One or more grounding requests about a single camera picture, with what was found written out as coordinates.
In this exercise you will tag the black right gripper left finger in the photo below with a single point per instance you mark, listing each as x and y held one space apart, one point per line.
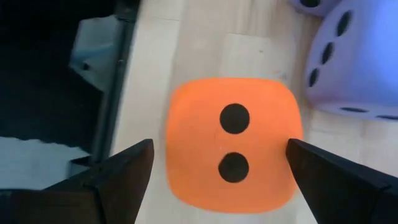
124 180

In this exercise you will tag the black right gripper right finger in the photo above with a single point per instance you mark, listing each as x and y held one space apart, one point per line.
335 193

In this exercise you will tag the orange foam die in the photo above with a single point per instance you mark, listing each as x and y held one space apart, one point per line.
199 140

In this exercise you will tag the purple foam die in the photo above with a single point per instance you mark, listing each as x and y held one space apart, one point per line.
325 10
367 62

